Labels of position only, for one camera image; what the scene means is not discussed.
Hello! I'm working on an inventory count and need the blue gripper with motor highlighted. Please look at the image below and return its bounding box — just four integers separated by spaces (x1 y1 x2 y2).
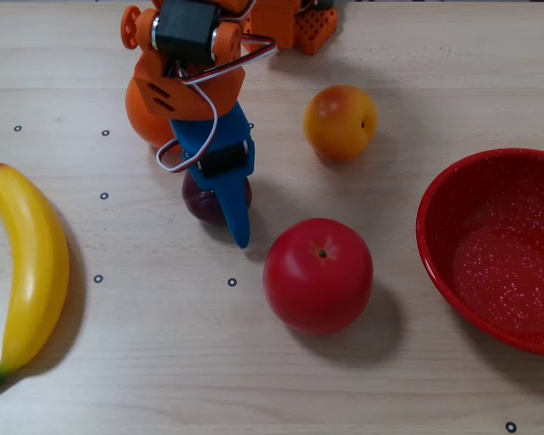
170 101 257 249

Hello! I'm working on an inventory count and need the dark purple plum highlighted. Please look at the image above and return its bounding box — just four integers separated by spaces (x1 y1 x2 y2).
181 170 253 227

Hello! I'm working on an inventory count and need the red speckled bowl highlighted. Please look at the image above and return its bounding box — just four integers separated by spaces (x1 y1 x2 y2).
415 148 544 359

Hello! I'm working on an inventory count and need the red apple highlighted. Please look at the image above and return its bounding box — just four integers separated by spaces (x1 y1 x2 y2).
262 217 374 336

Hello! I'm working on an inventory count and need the orange fruit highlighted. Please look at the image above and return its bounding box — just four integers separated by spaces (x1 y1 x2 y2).
125 83 177 149

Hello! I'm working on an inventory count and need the yellow orange peach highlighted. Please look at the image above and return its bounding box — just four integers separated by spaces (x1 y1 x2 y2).
302 84 379 161

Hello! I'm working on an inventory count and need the yellow banana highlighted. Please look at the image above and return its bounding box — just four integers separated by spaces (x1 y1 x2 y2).
0 161 71 393

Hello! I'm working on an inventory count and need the white red black servo cable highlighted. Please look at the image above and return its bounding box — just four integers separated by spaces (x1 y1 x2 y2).
156 34 277 174

